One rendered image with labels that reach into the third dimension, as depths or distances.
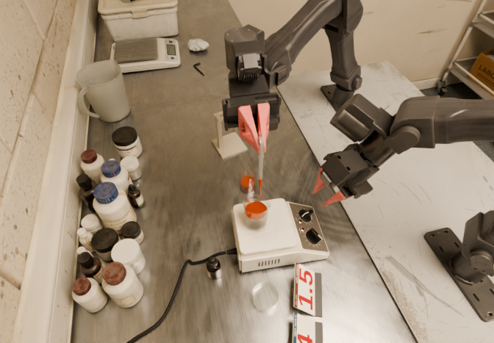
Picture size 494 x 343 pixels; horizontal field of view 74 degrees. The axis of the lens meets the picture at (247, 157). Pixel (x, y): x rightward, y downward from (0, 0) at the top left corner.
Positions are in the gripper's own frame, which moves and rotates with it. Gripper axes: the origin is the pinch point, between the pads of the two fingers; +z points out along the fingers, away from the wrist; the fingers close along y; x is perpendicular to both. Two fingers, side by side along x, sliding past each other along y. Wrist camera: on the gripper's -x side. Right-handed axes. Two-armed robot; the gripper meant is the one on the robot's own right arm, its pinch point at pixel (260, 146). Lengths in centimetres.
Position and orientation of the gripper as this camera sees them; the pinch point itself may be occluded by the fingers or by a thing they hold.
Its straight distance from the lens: 53.1
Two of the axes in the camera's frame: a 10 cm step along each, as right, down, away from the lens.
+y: 9.9, -1.4, 0.9
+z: 1.6, 7.4, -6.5
